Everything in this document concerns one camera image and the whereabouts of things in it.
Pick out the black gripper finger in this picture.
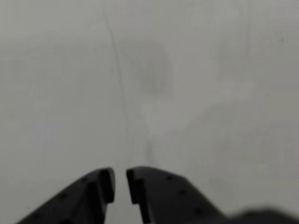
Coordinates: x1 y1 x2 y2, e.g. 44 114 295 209
15 166 116 224
126 165 235 224

